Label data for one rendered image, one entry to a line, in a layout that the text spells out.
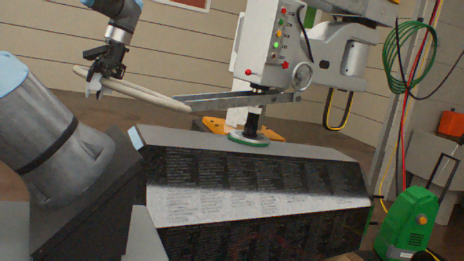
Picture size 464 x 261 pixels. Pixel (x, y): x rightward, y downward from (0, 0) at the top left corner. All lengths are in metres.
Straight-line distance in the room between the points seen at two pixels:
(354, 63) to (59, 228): 1.97
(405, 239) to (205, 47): 5.99
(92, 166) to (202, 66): 7.53
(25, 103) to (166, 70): 7.35
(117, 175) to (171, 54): 7.37
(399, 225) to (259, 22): 1.90
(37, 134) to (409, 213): 2.78
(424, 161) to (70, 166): 4.13
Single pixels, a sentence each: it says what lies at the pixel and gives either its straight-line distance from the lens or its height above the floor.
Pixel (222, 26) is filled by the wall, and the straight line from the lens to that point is 8.34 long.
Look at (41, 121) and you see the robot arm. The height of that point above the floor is 1.12.
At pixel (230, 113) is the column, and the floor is 0.87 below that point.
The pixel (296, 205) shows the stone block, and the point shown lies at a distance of 1.84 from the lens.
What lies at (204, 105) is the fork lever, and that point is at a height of 1.04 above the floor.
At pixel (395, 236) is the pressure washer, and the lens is 3.24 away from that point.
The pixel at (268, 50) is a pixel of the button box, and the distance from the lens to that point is 1.86.
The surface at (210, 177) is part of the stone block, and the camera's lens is 1.69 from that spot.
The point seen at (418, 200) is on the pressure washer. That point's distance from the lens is 3.19.
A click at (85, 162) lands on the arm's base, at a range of 0.78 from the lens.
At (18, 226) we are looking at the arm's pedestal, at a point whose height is 0.85.
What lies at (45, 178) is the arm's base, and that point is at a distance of 0.79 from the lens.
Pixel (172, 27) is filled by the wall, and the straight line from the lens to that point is 8.05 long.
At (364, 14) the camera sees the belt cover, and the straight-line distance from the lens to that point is 2.36.
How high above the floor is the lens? 1.31
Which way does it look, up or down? 12 degrees down
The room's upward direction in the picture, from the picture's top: 11 degrees clockwise
